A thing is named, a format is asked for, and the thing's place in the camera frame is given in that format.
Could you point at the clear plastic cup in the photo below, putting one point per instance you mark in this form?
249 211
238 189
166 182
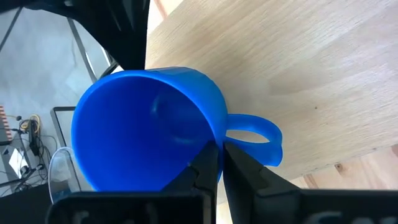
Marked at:
59 174

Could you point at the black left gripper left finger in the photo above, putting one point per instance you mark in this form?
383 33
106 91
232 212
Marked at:
155 207

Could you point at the orange striped box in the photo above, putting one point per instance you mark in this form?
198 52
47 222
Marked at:
4 126

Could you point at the white paper sheet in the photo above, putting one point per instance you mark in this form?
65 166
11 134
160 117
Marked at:
18 160

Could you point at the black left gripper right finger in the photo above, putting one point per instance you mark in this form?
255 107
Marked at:
280 205

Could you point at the blue plastic mug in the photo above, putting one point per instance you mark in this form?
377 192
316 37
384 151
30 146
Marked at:
140 133

